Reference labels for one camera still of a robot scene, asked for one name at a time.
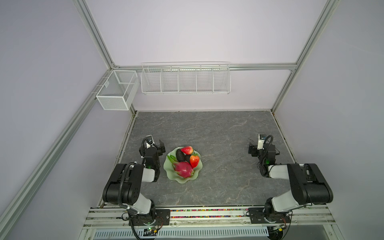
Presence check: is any dark avocado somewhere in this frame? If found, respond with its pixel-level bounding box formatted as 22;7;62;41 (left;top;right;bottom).
176;149;186;162
185;155;191;163

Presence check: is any green wavy fruit bowl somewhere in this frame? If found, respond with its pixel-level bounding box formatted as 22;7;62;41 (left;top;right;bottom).
163;147;203;184

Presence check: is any red yellow strawberry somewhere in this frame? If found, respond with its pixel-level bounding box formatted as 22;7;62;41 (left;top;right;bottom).
181;146;194;155

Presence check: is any pink dragon fruit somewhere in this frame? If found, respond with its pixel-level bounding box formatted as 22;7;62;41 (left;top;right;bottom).
167;155;194;179

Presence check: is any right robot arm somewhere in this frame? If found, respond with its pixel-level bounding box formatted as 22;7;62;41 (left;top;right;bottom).
248;144;334;223

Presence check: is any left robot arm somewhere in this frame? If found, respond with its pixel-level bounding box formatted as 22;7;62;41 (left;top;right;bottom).
102;135;166;225

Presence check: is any white mesh box basket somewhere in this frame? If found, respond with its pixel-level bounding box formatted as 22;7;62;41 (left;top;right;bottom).
96;70;140;111

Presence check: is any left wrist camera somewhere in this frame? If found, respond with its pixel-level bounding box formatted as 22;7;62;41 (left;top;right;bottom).
145;135;154;149

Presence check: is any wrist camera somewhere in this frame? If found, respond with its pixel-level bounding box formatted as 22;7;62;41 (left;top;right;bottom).
145;135;154;149
257;134;267;150

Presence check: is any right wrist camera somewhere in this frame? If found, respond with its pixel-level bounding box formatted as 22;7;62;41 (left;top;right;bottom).
257;134;267;150

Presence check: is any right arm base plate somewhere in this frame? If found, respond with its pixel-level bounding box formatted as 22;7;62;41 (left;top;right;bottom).
246;207;291;224

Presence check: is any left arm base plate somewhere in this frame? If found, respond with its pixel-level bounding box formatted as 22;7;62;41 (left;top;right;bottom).
129;209;171;226

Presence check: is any white wire basket long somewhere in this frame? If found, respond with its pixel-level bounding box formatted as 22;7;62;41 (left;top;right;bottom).
141;62;232;95

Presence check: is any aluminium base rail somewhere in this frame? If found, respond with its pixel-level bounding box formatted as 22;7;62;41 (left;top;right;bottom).
83;205;336;229

